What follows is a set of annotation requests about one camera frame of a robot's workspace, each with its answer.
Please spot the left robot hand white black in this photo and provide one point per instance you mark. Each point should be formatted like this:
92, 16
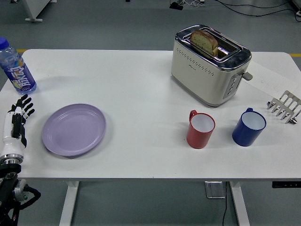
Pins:
9, 143

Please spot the purple round plate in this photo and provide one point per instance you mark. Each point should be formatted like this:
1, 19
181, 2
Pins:
74, 130

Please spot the silver floor socket plate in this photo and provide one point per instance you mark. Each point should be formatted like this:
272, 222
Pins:
214, 190

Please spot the blue drink bottle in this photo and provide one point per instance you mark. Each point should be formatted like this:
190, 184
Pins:
20, 75

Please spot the white table leg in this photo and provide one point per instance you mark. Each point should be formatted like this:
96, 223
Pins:
240, 204
69, 204

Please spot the red mug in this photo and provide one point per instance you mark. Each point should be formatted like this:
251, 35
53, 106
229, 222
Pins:
197, 139

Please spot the cream silver toaster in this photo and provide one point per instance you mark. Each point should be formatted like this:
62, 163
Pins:
202, 80

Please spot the black device on floor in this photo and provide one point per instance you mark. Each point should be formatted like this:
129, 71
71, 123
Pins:
176, 5

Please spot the brown bread slice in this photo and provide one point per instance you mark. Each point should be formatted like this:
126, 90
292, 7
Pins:
202, 40

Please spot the blue mug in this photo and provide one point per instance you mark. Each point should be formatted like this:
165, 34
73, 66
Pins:
244, 136

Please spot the white paper sheet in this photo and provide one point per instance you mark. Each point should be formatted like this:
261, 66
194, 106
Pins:
277, 77

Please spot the black table control panel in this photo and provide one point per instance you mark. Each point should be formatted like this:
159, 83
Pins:
285, 184

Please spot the metal toast rack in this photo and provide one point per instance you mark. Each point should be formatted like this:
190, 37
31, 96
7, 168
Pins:
288, 106

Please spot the white background table frame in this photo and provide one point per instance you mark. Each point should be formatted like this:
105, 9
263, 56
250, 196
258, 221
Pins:
33, 9

